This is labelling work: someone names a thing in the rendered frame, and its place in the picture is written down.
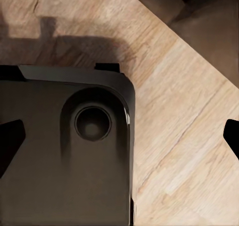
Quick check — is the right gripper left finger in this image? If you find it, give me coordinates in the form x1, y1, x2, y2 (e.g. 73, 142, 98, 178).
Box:
0, 119, 26, 179

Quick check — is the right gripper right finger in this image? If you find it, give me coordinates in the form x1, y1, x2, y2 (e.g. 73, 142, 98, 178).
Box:
223, 119, 239, 159

